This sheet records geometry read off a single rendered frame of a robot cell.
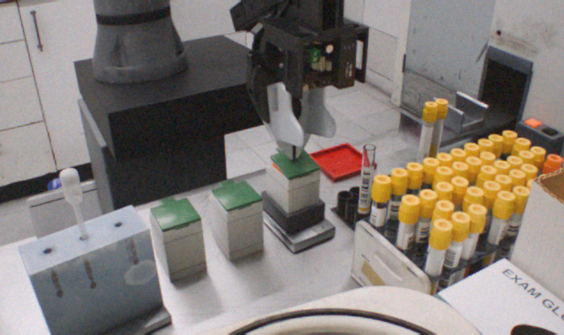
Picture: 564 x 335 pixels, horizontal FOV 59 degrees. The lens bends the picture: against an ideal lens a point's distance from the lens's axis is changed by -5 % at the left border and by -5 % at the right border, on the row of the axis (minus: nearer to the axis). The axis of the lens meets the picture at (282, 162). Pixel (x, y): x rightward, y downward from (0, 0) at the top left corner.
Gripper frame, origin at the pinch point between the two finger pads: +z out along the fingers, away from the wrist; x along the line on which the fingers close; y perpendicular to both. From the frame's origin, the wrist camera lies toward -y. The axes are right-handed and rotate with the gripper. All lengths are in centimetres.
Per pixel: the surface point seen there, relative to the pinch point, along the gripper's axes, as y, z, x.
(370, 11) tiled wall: -191, 53, 176
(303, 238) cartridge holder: 5.2, 8.5, -1.4
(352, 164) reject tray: -5.6, 9.7, 13.5
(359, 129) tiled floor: -142, 97, 132
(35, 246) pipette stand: 3.8, -0.1, -26.3
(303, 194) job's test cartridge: 3.1, 4.5, -0.1
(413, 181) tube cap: 12.9, -0.7, 5.3
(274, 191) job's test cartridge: 0.3, 5.1, -2.0
